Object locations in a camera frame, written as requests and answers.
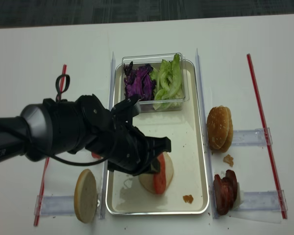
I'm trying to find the remaining tomato slice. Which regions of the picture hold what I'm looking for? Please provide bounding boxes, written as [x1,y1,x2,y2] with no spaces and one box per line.
[91,152,101,159]

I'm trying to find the clear salad container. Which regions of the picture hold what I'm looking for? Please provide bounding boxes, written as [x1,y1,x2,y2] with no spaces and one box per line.
[121,53,188,112]

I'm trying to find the black cable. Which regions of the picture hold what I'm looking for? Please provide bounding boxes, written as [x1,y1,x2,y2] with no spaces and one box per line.
[26,74,108,167]

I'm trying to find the food crumb on table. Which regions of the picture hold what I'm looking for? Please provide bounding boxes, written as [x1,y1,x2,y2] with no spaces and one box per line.
[223,154,234,167]

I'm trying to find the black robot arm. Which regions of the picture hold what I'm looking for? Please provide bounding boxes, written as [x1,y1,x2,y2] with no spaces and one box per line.
[0,95,171,176]

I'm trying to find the bun half on left rack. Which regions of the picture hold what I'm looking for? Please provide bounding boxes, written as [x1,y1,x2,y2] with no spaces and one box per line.
[74,169,97,224]

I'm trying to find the metal tray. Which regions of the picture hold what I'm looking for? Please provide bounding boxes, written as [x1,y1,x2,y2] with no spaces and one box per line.
[105,60,209,215]

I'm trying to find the clear rack bar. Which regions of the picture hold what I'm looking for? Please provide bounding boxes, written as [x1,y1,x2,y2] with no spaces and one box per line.
[34,195,75,216]
[237,190,288,212]
[231,128,272,147]

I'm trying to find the clear rack bar lower left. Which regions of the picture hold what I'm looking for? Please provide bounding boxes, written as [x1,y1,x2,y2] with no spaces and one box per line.
[34,195,75,216]

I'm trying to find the green lettuce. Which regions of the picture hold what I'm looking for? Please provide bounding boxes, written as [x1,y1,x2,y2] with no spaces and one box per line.
[151,53,184,111]

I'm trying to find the right red strip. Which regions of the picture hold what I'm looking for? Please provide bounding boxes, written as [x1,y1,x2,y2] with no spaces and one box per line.
[246,53,288,220]

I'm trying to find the sesame bun tops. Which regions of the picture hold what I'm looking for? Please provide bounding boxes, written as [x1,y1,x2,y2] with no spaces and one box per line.
[206,106,234,153]

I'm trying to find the purple cabbage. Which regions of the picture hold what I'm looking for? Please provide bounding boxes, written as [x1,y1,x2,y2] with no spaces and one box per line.
[123,62,156,101]

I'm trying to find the clear rack bar lower right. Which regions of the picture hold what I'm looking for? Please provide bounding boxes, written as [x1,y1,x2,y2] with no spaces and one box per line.
[237,190,288,212]

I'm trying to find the red strip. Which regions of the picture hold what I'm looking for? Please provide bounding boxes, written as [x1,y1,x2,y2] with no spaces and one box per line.
[33,64,67,226]
[246,53,288,220]

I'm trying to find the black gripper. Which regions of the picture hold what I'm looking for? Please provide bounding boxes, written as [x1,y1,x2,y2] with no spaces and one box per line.
[83,95,171,176]

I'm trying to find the orange crumb on tray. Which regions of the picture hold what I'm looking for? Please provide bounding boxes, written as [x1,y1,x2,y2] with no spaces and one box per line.
[183,194,194,204]

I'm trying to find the bun bottom on tray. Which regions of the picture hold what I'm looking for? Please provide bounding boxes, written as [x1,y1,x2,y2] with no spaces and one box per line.
[138,152,174,194]

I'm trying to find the left red strip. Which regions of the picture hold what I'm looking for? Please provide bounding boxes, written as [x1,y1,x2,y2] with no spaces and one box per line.
[33,64,67,226]

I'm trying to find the clear rack bar upper right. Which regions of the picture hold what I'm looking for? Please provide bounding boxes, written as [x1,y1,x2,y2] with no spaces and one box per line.
[231,128,272,147]

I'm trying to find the sliced meat patties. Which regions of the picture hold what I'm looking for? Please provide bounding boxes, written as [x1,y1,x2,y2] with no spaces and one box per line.
[213,169,238,215]

